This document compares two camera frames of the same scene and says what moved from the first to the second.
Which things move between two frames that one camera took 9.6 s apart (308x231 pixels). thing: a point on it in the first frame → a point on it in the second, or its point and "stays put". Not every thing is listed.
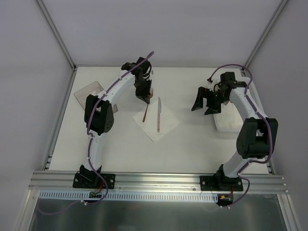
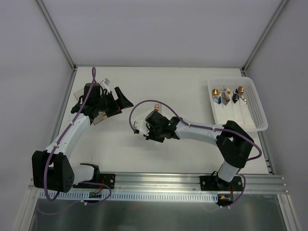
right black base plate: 215,183 stays put
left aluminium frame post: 56,33 stays put
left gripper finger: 147,99 → 109,113
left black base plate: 93,180 stays put
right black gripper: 209,99 → 153,131
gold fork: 151,96 → 156,109
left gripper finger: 146,99 → 122,102
